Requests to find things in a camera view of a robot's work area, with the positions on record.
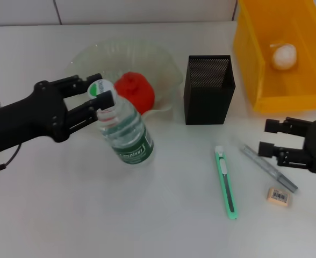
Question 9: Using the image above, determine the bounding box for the yellow plastic bin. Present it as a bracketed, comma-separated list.
[233, 0, 316, 112]

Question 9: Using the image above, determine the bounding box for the clear wavy glass fruit bowl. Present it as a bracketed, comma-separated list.
[66, 39, 184, 119]

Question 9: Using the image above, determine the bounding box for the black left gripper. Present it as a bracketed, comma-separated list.
[0, 73, 114, 157]

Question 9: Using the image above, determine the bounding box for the beige eraser with barcode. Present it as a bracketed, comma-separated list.
[266, 187, 294, 208]

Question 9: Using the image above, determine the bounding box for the green utility knife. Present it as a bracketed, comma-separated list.
[214, 146, 239, 221]

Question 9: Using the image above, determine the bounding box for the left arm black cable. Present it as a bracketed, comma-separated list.
[0, 144, 22, 176]

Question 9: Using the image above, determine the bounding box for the white paper ball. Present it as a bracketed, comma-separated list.
[269, 41, 299, 71]

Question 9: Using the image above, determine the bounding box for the grey pen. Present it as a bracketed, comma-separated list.
[240, 144, 299, 194]

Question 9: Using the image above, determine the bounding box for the clear green-label water bottle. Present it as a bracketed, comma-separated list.
[87, 78, 154, 166]

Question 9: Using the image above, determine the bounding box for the red-orange toy orange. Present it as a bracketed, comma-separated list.
[114, 71, 155, 115]

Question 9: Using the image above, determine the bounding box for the black mesh pen holder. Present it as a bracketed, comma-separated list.
[183, 55, 236, 126]

